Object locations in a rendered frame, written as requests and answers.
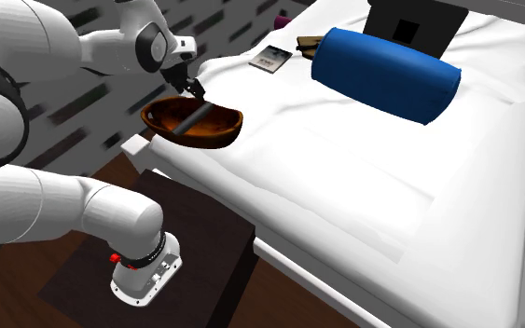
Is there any brown wooden bowl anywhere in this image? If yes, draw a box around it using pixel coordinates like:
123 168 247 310
140 96 244 150

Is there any white bed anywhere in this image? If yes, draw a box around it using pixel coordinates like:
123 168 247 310
120 0 525 328

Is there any grey rod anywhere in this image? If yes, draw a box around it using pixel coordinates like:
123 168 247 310
171 101 214 136

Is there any grey book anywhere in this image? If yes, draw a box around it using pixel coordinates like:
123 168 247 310
248 45 294 75

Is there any brown flat object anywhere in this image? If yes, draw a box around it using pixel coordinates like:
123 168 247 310
295 35 325 61

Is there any blue bolster pillow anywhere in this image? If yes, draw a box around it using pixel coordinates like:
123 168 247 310
311 27 463 127

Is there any black laptop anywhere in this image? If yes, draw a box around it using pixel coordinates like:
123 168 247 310
362 0 470 60

